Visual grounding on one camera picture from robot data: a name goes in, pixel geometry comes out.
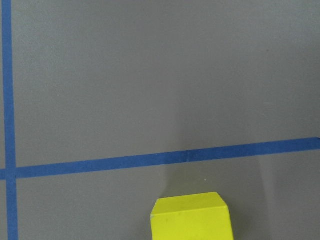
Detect yellow foam block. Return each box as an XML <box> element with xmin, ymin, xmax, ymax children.
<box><xmin>150</xmin><ymin>192</ymin><xmax>234</xmax><ymax>240</ymax></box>

